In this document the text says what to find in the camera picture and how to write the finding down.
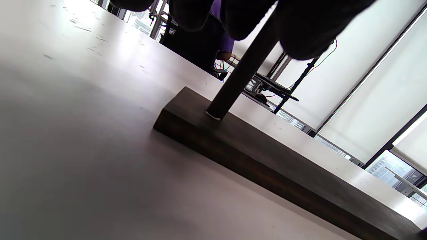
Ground dark wooden stand with pole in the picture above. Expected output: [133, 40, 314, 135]
[153, 7, 427, 240]

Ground white roller blind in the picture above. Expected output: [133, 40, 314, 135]
[319, 15, 427, 164]
[391, 113, 427, 176]
[233, 0, 427, 131]

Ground black tripod stand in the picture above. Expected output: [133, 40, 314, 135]
[273, 56, 321, 115]

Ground black keyboard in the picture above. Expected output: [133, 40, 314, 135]
[253, 73, 300, 102]

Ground black cable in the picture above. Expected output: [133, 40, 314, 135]
[289, 38, 338, 90]

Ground person's left hand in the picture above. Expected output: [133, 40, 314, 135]
[110, 0, 377, 61]

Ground grey metal frame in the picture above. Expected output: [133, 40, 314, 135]
[148, 0, 169, 40]

